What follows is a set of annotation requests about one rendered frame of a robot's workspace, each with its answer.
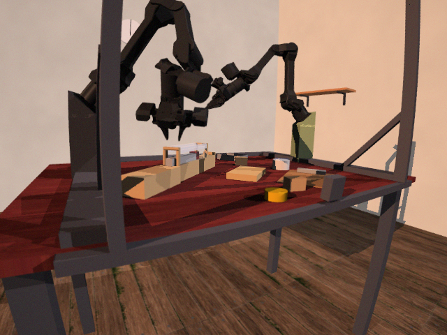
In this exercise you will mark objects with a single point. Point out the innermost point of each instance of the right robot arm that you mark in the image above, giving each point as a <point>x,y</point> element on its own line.
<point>288,99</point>

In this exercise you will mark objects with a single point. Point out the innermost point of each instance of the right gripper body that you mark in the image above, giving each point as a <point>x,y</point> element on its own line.
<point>231,88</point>

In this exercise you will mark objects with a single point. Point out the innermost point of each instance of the orange short cylinder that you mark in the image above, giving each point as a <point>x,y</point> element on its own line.
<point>276,194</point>

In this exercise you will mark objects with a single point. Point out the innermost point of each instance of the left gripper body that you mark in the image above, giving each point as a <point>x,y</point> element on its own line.
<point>198,116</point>

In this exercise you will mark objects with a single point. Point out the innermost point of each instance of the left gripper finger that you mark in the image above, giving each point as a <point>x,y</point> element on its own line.
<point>164,130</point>
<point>181,129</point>

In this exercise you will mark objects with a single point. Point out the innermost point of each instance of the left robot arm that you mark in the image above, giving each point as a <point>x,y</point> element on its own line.
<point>189,82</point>

